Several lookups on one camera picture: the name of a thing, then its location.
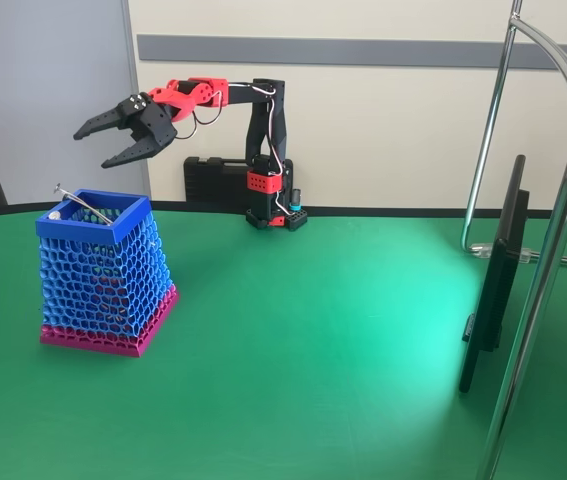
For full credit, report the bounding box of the chrome tube stand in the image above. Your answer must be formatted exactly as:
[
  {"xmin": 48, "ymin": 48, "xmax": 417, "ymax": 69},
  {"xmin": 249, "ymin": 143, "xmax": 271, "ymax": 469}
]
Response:
[{"xmin": 460, "ymin": 0, "xmax": 567, "ymax": 480}]

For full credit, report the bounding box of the black plastic case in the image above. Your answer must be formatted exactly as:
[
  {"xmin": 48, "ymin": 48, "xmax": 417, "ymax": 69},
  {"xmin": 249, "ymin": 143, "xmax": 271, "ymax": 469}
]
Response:
[{"xmin": 183, "ymin": 155, "xmax": 295, "ymax": 204}]

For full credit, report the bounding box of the black clamp with teal knob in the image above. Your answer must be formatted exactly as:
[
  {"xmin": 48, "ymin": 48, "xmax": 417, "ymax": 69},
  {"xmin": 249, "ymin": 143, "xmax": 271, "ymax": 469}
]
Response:
[{"xmin": 286, "ymin": 187, "xmax": 310, "ymax": 233}]

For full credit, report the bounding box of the grey wall rail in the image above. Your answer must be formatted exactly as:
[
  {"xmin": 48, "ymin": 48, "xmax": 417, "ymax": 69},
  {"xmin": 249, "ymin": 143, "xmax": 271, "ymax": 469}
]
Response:
[{"xmin": 136, "ymin": 33, "xmax": 567, "ymax": 71}]

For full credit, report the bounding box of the black LED light panel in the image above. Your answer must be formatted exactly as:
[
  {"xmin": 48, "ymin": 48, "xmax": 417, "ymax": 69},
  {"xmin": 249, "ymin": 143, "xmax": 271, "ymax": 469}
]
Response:
[{"xmin": 457, "ymin": 154, "xmax": 532, "ymax": 396}]

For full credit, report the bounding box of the grey door panel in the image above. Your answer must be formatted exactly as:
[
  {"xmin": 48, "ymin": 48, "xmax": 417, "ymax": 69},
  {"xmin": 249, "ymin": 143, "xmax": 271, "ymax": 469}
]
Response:
[{"xmin": 0, "ymin": 0, "xmax": 150, "ymax": 207}]

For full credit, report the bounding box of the clear plastic clip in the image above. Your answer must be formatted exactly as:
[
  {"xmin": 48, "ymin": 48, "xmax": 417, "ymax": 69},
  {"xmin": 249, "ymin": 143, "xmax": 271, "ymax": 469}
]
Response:
[{"xmin": 471, "ymin": 241, "xmax": 537, "ymax": 265}]

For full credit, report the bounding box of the green cloth with black edge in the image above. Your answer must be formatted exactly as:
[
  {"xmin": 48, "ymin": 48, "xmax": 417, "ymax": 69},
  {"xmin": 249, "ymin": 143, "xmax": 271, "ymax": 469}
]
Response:
[{"xmin": 0, "ymin": 199, "xmax": 567, "ymax": 480}]

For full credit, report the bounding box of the red and white servo cable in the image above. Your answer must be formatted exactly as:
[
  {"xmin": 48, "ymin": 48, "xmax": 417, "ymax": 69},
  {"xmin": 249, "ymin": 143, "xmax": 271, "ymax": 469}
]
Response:
[{"xmin": 181, "ymin": 82, "xmax": 290, "ymax": 214}]

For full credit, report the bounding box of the blue and magenta mesh basket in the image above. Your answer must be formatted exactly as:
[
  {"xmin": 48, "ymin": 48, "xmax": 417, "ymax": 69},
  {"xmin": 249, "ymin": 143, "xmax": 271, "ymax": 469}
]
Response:
[{"xmin": 35, "ymin": 188, "xmax": 182, "ymax": 359}]

